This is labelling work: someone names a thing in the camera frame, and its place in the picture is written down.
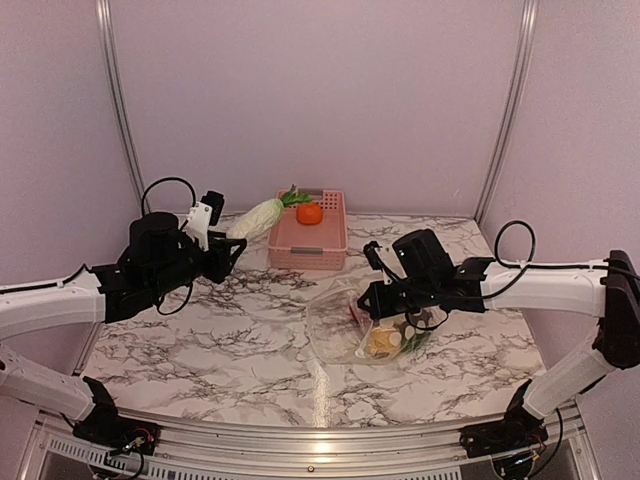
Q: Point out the right aluminium frame post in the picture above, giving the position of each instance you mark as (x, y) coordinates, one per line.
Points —
(517, 84)

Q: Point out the aluminium frame post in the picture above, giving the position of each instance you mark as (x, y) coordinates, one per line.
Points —
(108, 42)
(517, 84)

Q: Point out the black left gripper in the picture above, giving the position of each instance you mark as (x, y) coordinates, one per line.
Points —
(221, 265)

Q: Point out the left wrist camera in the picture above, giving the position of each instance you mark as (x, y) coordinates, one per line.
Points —
(205, 213)

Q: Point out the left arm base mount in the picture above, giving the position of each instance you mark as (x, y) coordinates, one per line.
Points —
(121, 435)

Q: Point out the yellow fake lemon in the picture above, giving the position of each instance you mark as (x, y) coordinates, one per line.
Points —
(384, 342)

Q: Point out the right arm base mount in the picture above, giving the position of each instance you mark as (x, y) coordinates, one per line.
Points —
(500, 436)

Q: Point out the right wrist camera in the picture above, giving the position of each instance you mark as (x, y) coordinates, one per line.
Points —
(374, 255)

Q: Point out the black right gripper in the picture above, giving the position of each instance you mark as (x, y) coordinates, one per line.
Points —
(381, 308)

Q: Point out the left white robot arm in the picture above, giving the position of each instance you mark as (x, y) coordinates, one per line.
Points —
(162, 256)

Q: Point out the orange fake orange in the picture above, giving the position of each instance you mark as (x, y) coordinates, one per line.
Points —
(309, 214)

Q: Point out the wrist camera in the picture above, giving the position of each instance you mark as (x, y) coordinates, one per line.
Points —
(205, 213)
(374, 255)

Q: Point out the left aluminium frame post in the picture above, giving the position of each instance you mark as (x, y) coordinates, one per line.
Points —
(108, 42)

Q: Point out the clear zip top bag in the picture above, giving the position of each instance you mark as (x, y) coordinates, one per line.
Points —
(337, 339)

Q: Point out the front aluminium rail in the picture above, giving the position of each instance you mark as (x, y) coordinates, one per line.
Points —
(193, 449)

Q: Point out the green fake leafy vegetable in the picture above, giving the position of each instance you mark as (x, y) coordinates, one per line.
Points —
(415, 341)

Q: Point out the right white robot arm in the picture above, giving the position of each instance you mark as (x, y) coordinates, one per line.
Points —
(604, 289)

